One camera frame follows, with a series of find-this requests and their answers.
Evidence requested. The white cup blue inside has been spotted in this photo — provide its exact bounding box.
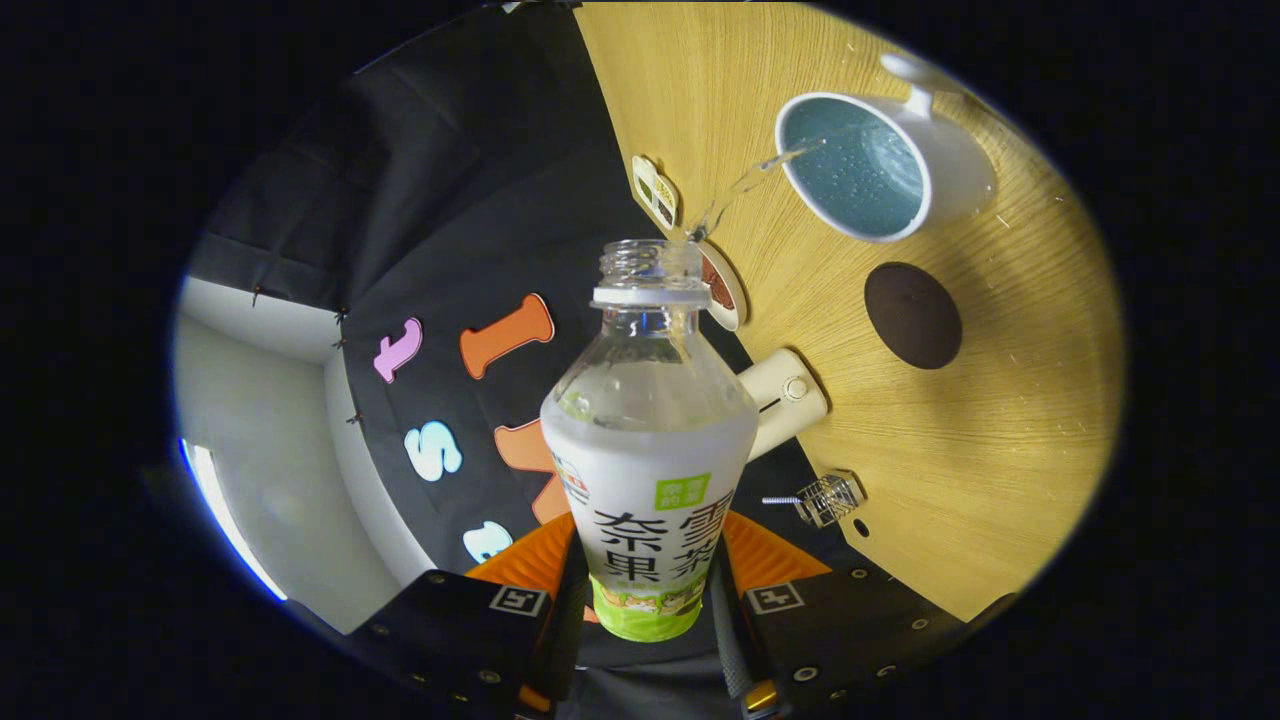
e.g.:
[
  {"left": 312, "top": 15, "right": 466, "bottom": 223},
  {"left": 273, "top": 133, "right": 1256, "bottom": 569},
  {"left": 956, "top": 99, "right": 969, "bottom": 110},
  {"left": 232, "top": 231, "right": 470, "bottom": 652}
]
[{"left": 775, "top": 52, "right": 998, "bottom": 244}]

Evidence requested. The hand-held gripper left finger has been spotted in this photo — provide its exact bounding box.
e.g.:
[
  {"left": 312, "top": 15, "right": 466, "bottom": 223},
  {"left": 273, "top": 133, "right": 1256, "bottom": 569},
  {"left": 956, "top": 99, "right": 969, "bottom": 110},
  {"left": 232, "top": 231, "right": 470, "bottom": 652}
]
[{"left": 350, "top": 512, "right": 591, "bottom": 716}]

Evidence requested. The round dark brown coaster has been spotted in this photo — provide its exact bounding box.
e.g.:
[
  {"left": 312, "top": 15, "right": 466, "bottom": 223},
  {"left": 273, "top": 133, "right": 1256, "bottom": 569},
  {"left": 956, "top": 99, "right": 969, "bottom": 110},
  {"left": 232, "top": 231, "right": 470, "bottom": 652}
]
[{"left": 864, "top": 262, "right": 963, "bottom": 370}]

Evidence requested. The round plate with brown food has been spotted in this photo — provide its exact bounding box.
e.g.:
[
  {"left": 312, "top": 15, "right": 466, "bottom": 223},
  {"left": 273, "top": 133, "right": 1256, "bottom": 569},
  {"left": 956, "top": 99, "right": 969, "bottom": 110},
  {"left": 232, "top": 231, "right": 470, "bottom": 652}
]
[{"left": 695, "top": 238, "right": 749, "bottom": 332}]

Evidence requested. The cream toaster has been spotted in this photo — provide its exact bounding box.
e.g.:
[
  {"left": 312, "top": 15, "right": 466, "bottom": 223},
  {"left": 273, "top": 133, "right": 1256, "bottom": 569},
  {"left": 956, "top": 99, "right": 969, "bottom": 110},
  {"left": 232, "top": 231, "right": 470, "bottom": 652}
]
[{"left": 738, "top": 348, "right": 829, "bottom": 463}]

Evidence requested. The clear juice bottle white label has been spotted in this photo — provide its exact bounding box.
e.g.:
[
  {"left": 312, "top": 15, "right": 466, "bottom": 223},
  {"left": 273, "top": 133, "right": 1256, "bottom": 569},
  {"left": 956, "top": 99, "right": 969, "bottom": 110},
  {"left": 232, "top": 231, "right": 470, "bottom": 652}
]
[{"left": 540, "top": 238, "right": 759, "bottom": 643}]

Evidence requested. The wire utensil holder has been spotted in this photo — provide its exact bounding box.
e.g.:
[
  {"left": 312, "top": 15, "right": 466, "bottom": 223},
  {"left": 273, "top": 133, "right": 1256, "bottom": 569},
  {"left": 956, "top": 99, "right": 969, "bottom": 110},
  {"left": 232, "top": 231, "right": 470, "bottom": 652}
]
[{"left": 795, "top": 470, "right": 866, "bottom": 529}]

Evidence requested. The ceiling light strip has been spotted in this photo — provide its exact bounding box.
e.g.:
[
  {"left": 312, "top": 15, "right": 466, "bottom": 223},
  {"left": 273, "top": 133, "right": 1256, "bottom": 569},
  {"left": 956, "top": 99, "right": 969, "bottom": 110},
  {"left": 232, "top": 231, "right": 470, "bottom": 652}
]
[{"left": 183, "top": 438, "right": 288, "bottom": 602}]

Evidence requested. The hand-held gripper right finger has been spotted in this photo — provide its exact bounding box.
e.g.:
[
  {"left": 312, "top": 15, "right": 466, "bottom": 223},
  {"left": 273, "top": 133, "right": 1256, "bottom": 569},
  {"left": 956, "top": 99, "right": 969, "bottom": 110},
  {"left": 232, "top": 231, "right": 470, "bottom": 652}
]
[{"left": 708, "top": 510, "right": 966, "bottom": 716}]

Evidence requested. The black backdrop cloth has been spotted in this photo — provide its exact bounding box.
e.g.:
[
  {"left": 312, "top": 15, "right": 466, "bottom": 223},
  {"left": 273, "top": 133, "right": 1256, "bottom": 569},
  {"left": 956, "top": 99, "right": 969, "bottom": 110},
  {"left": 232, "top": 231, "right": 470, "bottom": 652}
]
[{"left": 185, "top": 0, "right": 863, "bottom": 720}]

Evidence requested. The wooden table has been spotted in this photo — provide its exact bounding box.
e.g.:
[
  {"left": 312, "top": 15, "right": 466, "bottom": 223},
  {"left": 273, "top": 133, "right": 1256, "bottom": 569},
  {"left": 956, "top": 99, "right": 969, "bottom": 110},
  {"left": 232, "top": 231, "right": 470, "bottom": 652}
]
[{"left": 575, "top": 0, "right": 1126, "bottom": 623}]

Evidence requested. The white divided snack dish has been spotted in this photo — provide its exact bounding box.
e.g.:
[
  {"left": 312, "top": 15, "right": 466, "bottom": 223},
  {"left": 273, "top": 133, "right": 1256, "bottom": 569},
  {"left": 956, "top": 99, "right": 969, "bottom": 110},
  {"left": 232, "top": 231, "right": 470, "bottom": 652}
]
[{"left": 632, "top": 154, "right": 681, "bottom": 231}]

